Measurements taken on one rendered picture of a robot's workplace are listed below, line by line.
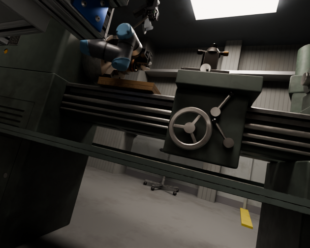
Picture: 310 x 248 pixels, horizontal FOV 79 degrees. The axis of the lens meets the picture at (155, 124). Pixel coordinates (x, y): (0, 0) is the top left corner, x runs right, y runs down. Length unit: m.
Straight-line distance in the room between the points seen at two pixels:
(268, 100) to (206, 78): 3.32
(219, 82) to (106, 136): 3.65
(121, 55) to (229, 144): 0.56
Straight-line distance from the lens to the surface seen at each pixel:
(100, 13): 0.55
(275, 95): 4.05
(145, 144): 4.20
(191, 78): 0.73
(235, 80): 0.73
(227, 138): 0.68
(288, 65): 4.33
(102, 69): 1.14
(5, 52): 1.43
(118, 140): 4.01
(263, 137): 0.83
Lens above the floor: 0.59
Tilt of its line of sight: 9 degrees up
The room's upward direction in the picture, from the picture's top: 13 degrees clockwise
